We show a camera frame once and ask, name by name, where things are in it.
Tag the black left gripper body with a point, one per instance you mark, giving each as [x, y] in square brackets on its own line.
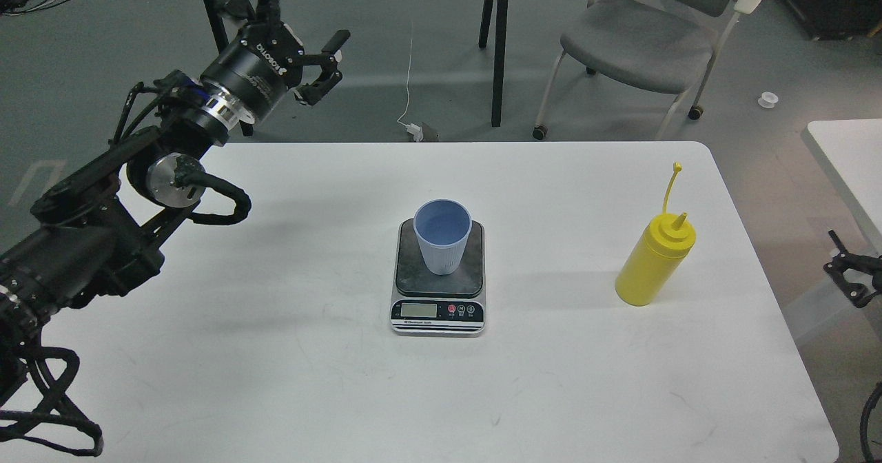
[252, 74]

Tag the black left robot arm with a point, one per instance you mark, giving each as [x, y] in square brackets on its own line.
[101, 229]

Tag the grey office chair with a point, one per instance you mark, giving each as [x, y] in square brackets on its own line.
[647, 48]

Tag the yellow squeeze bottle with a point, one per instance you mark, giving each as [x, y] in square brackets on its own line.
[665, 243]

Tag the blue ribbed plastic cup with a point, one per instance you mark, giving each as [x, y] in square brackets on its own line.
[442, 228]

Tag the white side table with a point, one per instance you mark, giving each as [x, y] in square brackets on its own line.
[849, 153]

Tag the digital kitchen scale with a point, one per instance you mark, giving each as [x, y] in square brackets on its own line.
[426, 304]

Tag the white plastic spool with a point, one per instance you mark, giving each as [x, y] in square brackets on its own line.
[768, 100]

